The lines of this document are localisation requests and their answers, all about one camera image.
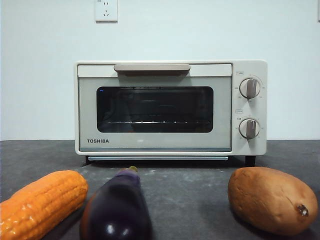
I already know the glass oven door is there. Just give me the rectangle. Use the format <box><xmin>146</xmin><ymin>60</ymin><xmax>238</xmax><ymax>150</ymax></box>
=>
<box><xmin>77</xmin><ymin>63</ymin><xmax>233</xmax><ymax>153</ymax></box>

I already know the beige oven knob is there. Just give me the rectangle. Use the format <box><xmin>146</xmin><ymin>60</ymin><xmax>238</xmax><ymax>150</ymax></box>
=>
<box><xmin>238</xmin><ymin>118</ymin><xmax>261</xmax><ymax>139</ymax></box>
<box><xmin>239</xmin><ymin>77</ymin><xmax>263</xmax><ymax>99</ymax></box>

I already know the cream Toshiba toaster oven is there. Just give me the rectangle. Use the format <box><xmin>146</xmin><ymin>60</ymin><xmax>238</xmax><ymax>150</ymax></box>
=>
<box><xmin>74</xmin><ymin>59</ymin><xmax>268</xmax><ymax>167</ymax></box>

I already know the purple eggplant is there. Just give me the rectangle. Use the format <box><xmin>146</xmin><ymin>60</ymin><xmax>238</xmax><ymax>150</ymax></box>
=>
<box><xmin>79</xmin><ymin>166</ymin><xmax>153</xmax><ymax>240</ymax></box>

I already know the wire oven rack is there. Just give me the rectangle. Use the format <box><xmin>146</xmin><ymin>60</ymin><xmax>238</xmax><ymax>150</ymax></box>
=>
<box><xmin>107</xmin><ymin>120</ymin><xmax>212</xmax><ymax>125</ymax></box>

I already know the silver oven crumb tray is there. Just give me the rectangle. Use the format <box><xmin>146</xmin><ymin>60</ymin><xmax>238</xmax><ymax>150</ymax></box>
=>
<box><xmin>87</xmin><ymin>156</ymin><xmax>230</xmax><ymax>161</ymax></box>

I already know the brown sweet potato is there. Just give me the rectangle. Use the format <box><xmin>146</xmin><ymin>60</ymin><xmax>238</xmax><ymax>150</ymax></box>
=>
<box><xmin>227</xmin><ymin>166</ymin><xmax>319</xmax><ymax>237</ymax></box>

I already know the white wall socket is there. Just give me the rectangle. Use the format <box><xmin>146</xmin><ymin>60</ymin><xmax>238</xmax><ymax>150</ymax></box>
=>
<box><xmin>95</xmin><ymin>0</ymin><xmax>119</xmax><ymax>24</ymax></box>

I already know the orange corn cob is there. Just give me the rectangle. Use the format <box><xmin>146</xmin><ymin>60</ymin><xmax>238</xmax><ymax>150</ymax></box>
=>
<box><xmin>0</xmin><ymin>169</ymin><xmax>89</xmax><ymax>240</ymax></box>

